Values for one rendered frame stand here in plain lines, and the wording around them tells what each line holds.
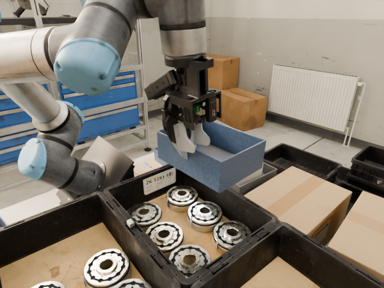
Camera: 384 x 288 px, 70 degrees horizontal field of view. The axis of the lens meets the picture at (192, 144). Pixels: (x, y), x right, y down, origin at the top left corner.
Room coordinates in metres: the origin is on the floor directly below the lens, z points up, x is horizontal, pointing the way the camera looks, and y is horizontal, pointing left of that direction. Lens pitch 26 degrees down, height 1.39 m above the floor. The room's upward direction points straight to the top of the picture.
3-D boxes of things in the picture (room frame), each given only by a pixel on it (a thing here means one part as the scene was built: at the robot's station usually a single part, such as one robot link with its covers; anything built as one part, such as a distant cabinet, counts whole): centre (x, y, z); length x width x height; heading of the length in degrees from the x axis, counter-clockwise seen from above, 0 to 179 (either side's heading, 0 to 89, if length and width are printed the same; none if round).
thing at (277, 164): (1.41, -0.63, 0.37); 0.40 x 0.30 x 0.45; 42
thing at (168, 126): (0.49, 0.03, 1.20); 0.05 x 0.02 x 0.09; 131
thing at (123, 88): (2.42, 0.81, 0.60); 0.72 x 0.03 x 0.56; 132
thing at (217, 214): (0.63, -0.04, 0.86); 0.10 x 0.10 x 0.01
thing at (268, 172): (0.94, -0.17, 0.82); 0.27 x 0.20 x 0.05; 36
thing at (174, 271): (0.58, 0.02, 0.92); 0.40 x 0.30 x 0.02; 39
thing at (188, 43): (0.48, 0.01, 1.34); 0.08 x 0.08 x 0.05
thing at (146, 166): (1.02, 0.19, 0.74); 0.16 x 0.12 x 0.07; 38
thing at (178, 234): (0.54, 0.07, 0.86); 0.10 x 0.10 x 0.01
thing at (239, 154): (0.56, -0.04, 1.10); 0.20 x 0.15 x 0.07; 43
